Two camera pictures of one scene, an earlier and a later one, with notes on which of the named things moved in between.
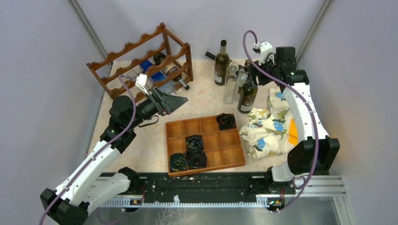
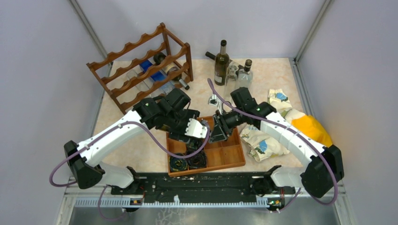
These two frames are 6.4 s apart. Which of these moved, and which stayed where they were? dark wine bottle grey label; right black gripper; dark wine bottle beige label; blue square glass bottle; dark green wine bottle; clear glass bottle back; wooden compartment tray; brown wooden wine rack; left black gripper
Moved: right black gripper; dark green wine bottle; left black gripper
Stayed: blue square glass bottle; clear glass bottle back; wooden compartment tray; brown wooden wine rack; dark wine bottle grey label; dark wine bottle beige label
